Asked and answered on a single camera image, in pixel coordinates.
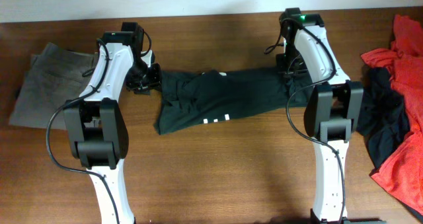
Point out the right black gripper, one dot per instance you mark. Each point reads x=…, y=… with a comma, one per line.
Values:
x=287, y=71

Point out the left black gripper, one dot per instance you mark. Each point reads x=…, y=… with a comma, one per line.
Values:
x=154, y=81

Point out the dark green t-shirt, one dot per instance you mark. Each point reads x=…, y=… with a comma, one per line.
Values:
x=190, y=99

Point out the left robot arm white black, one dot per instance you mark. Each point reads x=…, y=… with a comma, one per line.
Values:
x=97, y=133

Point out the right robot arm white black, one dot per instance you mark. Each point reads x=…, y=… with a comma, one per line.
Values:
x=331, y=114

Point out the folded grey shorts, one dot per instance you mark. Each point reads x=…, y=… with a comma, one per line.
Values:
x=55, y=75

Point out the black garment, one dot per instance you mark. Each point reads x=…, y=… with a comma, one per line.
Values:
x=382, y=121

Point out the red t-shirt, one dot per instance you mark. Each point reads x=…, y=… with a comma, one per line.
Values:
x=401, y=174

